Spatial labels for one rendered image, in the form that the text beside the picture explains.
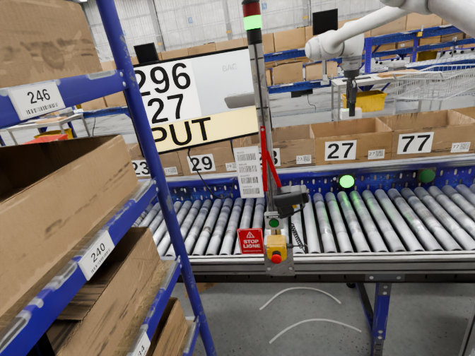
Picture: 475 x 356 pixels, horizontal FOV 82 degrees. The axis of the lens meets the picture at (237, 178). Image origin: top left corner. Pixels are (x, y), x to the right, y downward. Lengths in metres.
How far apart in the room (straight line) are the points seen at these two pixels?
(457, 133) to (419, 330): 1.08
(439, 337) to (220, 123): 1.63
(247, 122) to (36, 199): 0.77
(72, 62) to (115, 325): 0.41
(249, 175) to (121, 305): 0.60
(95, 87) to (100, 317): 0.34
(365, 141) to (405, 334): 1.08
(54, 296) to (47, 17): 0.34
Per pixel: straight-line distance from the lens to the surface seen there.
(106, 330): 0.53
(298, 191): 0.94
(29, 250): 0.39
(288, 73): 5.77
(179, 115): 0.99
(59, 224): 0.42
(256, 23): 0.88
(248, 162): 0.95
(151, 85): 0.99
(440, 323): 2.08
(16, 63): 0.41
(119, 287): 0.53
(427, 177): 1.72
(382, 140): 1.64
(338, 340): 1.88
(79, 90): 0.43
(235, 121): 1.01
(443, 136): 1.75
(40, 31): 0.45
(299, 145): 1.57
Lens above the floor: 1.54
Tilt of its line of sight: 25 degrees down
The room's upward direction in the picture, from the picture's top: 9 degrees counter-clockwise
